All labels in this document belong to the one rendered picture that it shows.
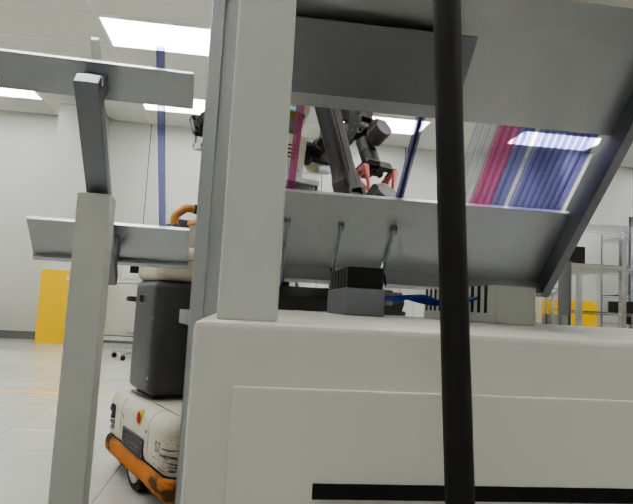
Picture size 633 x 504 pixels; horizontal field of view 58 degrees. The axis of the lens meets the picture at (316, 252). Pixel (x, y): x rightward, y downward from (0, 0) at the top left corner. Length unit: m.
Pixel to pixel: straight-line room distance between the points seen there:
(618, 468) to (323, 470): 0.15
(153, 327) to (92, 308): 0.91
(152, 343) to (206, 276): 1.34
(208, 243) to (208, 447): 0.44
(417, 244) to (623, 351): 0.91
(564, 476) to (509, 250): 1.00
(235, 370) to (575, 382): 0.17
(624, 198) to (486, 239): 8.60
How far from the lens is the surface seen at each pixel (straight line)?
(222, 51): 0.76
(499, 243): 1.27
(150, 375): 2.03
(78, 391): 1.14
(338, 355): 0.28
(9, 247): 8.42
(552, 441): 0.32
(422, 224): 1.19
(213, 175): 0.71
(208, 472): 0.28
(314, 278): 1.20
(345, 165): 1.45
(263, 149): 0.29
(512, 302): 0.69
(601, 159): 1.22
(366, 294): 0.72
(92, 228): 1.13
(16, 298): 8.35
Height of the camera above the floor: 0.63
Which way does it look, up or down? 5 degrees up
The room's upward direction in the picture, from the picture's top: 3 degrees clockwise
